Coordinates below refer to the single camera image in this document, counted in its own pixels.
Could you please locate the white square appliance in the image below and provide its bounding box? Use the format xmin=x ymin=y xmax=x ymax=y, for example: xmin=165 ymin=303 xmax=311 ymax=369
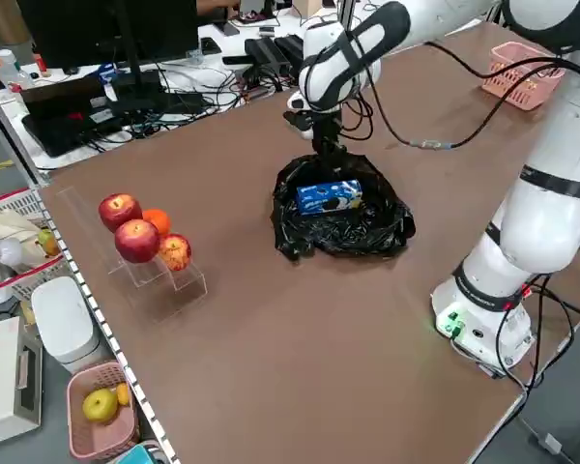
xmin=0 ymin=316 xmax=44 ymax=449

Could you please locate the clear acrylic stepped fruit stand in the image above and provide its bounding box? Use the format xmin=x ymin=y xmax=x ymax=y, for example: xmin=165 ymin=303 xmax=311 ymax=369
xmin=55 ymin=186 xmax=209 ymax=306

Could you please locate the blue Oreo biscuit box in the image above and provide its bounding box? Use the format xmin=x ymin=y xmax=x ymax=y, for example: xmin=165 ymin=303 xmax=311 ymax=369
xmin=296 ymin=179 xmax=363 ymax=217

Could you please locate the white rounded bin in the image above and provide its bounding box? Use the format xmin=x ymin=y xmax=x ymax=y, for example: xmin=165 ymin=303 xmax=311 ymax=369
xmin=30 ymin=275 xmax=101 ymax=374

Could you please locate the pink plastic basket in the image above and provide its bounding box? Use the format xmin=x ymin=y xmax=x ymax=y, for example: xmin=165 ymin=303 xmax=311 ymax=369
xmin=480 ymin=42 xmax=566 ymax=111

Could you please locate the green yellow fruit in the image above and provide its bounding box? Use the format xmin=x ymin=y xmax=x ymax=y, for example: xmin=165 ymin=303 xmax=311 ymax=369
xmin=37 ymin=228 xmax=62 ymax=257

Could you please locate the black plastic bag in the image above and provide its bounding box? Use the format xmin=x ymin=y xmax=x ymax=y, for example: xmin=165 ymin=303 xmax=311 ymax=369
xmin=270 ymin=153 xmax=417 ymax=263

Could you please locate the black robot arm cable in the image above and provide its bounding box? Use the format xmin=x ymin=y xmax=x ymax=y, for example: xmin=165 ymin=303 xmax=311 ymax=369
xmin=347 ymin=41 xmax=580 ymax=310

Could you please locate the person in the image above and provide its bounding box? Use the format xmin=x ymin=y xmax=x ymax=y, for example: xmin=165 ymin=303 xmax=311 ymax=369
xmin=195 ymin=0 xmax=247 ymax=16

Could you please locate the small white fan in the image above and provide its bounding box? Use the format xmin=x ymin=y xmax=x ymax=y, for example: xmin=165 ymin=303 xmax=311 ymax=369
xmin=0 ymin=237 xmax=25 ymax=306

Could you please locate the black monitor stand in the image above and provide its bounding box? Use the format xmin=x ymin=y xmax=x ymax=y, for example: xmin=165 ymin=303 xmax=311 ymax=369
xmin=110 ymin=0 xmax=175 ymax=116

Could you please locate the blue white carton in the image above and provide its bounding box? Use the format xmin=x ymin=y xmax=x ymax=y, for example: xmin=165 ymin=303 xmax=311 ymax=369
xmin=98 ymin=62 xmax=121 ymax=87

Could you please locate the black laptop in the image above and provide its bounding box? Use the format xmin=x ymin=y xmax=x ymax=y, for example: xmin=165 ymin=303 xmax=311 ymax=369
xmin=19 ymin=75 xmax=132 ymax=159

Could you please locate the aluminium frame post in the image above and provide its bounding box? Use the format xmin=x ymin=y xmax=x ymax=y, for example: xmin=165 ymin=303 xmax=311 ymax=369
xmin=335 ymin=0 xmax=358 ymax=25
xmin=0 ymin=76 xmax=52 ymax=189

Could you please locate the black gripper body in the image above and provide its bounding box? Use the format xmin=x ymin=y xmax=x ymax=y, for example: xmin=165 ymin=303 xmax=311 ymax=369
xmin=308 ymin=106 xmax=345 ymax=144

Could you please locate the brown cardboard box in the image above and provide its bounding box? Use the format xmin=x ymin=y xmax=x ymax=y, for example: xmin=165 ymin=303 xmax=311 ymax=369
xmin=291 ymin=0 xmax=321 ymax=19

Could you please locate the yellow pear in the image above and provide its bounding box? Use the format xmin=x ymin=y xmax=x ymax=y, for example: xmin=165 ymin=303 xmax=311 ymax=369
xmin=81 ymin=388 xmax=120 ymax=425

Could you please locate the black computer monitor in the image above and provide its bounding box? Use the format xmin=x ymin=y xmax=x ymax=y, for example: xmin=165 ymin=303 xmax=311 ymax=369
xmin=16 ymin=0 xmax=200 ymax=70

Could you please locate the black power adapter box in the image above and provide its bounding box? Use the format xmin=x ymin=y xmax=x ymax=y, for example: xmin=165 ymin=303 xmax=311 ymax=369
xmin=274 ymin=33 xmax=310 ymax=73
xmin=245 ymin=37 xmax=291 ymax=78

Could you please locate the dull pink mesh basket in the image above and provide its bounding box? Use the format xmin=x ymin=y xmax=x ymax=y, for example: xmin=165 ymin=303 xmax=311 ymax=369
xmin=66 ymin=361 xmax=141 ymax=460

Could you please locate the aluminium table edge rail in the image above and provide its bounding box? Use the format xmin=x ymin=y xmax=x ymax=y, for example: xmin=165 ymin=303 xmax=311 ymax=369
xmin=38 ymin=186 xmax=181 ymax=464

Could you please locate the beige cloth bag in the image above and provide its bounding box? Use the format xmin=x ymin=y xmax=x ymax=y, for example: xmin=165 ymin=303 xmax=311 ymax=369
xmin=0 ymin=208 xmax=47 ymax=270

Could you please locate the teal plastic box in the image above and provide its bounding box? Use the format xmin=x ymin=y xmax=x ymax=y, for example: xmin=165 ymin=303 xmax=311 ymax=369
xmin=118 ymin=444 xmax=161 ymax=464

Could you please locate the red yellow streaked apple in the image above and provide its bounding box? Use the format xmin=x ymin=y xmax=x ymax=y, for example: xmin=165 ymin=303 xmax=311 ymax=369
xmin=158 ymin=233 xmax=193 ymax=273

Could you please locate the white basket with red rim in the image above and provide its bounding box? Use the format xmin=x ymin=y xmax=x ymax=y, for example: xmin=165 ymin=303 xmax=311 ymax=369
xmin=0 ymin=188 xmax=73 ymax=301

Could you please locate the clear plastic bottle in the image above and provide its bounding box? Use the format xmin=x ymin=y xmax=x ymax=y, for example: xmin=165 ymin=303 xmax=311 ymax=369
xmin=0 ymin=47 xmax=23 ymax=92

